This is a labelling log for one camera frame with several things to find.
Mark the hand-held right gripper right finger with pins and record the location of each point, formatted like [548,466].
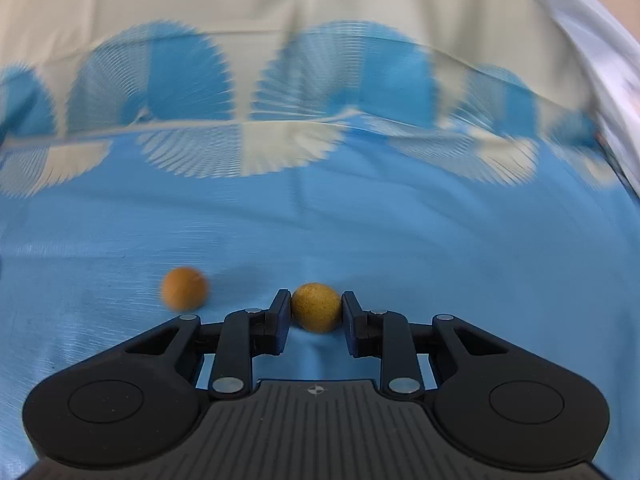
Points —
[350,315]

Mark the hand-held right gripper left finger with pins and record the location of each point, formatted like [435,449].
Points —
[281,312]

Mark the pale yellow longan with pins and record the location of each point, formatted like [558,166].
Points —
[316,307]

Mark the orange-brown longan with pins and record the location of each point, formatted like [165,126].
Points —
[184,287]

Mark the blue and cream printed bedsheet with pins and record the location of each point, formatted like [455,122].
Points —
[320,210]

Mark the pale patterned quilt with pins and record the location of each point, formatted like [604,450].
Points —
[600,50]

